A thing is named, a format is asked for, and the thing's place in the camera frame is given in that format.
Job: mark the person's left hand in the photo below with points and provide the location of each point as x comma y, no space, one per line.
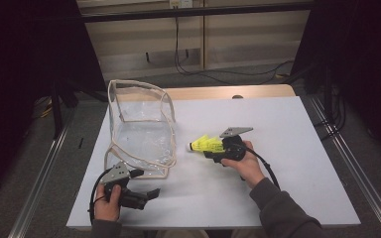
105,210

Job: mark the aluminium floor rail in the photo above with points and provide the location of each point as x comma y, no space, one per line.
39,185
360,175

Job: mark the beige wooden cabinet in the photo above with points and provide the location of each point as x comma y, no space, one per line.
244,33

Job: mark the person's right hand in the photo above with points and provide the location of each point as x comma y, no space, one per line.
249,167

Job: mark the white wall socket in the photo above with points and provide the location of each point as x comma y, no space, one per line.
181,3

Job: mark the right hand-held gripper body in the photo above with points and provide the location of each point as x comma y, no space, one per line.
234,147

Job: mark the black metal stand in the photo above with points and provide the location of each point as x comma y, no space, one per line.
57,112

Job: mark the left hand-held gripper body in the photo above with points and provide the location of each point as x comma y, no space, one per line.
115,173

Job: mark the transparent bag with beige trim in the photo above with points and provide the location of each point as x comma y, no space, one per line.
139,115

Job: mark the black curtain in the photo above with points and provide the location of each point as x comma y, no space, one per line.
20,66
370,66

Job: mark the white table sheet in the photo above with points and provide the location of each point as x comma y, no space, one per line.
278,109

